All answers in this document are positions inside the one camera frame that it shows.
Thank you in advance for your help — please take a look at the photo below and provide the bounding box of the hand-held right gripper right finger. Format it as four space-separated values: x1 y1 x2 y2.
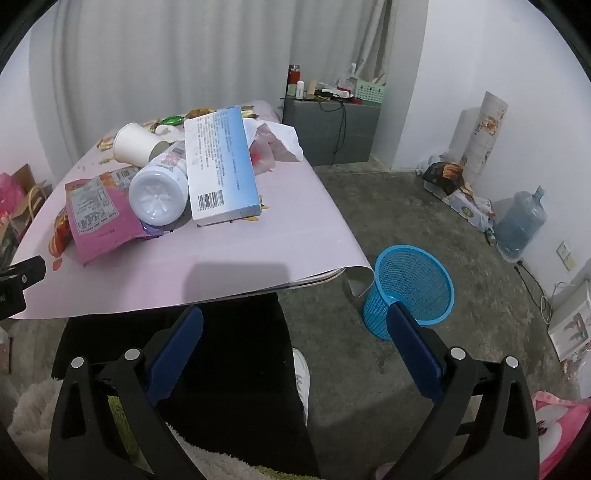
386 299 541 480

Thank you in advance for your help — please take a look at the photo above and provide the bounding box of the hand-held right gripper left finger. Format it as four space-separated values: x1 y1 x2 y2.
48 305 205 480

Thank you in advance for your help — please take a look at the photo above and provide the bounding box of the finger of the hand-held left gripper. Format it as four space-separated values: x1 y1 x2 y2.
0 256 47 289

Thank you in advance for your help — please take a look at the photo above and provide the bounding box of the blue mesh wastebasket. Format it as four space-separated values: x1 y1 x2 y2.
362 246 456 342

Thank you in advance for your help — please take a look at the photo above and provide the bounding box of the pink orange snack packet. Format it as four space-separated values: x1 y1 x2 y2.
64 167 160 267

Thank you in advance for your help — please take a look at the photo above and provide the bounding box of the white strawberry milk bottle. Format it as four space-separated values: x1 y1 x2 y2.
129 141 190 227

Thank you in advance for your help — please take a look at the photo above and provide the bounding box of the white paper cup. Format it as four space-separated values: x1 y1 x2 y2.
113 122 170 167

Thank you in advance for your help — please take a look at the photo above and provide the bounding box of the blue white box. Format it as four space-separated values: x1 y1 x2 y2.
184 106 260 228

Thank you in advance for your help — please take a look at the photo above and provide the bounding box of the white plastic disposable glove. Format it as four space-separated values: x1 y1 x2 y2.
243 118 278 177

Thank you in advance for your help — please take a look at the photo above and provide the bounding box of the pink plastic bag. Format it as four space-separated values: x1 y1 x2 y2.
0 172 22 219

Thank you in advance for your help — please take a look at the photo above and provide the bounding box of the white table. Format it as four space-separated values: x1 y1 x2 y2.
281 269 371 304

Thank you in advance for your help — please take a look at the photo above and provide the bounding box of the brown cardboard piece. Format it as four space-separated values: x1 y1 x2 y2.
11 163 49 195

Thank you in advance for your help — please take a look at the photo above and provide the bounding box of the fluffy white green cushion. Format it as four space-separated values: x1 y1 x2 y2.
7 376 319 480

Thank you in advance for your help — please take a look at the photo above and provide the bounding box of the person's white shoe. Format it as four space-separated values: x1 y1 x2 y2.
292 348 311 428

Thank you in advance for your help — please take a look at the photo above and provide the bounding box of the white flat printed box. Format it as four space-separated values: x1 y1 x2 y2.
440 188 496 228

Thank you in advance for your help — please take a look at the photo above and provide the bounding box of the blue water jug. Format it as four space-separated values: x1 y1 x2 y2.
493 186 548 260

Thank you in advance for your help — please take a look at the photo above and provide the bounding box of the pink floral bag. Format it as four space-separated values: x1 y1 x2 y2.
531 391 591 479

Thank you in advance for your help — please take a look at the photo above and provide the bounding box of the dark snack bag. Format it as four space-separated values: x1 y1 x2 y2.
422 161 465 195

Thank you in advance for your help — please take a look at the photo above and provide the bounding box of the white printed roll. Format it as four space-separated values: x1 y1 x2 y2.
450 91 509 177

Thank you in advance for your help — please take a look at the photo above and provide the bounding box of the grey cabinet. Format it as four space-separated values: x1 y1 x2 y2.
281 95 382 167

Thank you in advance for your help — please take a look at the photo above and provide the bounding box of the green picket fence basket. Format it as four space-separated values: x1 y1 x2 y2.
353 78 387 106

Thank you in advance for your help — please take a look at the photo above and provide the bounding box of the grey white curtain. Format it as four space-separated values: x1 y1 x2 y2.
30 0 416 162

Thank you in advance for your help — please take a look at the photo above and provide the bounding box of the white plastic bag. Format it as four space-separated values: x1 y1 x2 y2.
336 64 366 91

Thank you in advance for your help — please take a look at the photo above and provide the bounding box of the black floor cable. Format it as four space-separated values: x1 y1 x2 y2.
514 260 548 297

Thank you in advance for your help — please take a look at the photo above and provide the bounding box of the white floor cable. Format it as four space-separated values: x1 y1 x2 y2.
539 281 570 325

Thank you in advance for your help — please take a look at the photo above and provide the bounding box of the wall socket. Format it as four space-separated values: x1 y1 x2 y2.
556 240 576 271

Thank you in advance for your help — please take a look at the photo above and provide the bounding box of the black hanging cable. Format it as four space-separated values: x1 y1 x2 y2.
322 99 348 154

